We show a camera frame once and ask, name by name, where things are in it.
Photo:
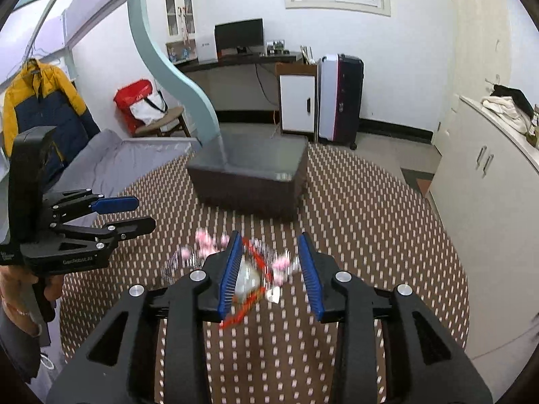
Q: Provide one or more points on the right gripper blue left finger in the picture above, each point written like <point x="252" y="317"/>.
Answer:
<point x="116" y="363"/>

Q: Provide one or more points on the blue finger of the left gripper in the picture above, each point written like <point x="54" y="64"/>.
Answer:
<point x="113" y="229"/>
<point x="105" y="205"/>

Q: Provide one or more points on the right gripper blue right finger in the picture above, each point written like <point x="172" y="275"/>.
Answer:
<point x="423" y="362"/>

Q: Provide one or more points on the pink charm keychain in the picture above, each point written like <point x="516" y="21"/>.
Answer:
<point x="275" y="268"/>

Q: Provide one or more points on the white jade pendant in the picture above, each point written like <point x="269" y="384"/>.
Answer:
<point x="247" y="282"/>

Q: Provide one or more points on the person left hand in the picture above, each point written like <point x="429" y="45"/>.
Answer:
<point x="16" y="319"/>

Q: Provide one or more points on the grey bedding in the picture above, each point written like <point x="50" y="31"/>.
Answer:
<point x="154" y="169"/>

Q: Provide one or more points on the yellow navy jacket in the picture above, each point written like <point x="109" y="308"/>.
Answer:
<point x="42" y="95"/>

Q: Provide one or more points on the wooden chair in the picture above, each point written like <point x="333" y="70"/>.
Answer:
<point x="172" y="121"/>

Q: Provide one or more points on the white tote bag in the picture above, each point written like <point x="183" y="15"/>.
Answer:
<point x="150" y="109"/>

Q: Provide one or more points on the red bag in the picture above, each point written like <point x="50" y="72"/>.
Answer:
<point x="126" y="97"/>

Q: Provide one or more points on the brown polka dot tablecloth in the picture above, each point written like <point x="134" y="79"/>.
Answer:
<point x="373" y="224"/>

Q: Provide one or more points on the dark grey storage box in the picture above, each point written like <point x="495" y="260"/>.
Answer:
<point x="251" y="174"/>

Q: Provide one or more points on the long white sideboard cabinet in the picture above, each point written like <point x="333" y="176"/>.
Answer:
<point x="486" y="193"/>

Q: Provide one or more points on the dark desk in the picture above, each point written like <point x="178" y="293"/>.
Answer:
<point x="242" y="89"/>

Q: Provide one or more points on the white glass door cupboard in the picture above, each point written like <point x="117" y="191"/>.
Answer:
<point x="172" y="25"/>

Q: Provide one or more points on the small white brown cabinet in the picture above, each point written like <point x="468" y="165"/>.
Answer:
<point x="297" y="86"/>

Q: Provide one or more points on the black computer monitor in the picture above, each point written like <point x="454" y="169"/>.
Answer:
<point x="240" y="34"/>

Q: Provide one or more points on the white cloth pile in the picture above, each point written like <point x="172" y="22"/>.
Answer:
<point x="505" y="108"/>

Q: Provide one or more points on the white black air cooler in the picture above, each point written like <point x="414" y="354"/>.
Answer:
<point x="340" y="97"/>

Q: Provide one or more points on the teal loft bed frame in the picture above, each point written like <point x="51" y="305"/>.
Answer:
<point x="173" y="81"/>

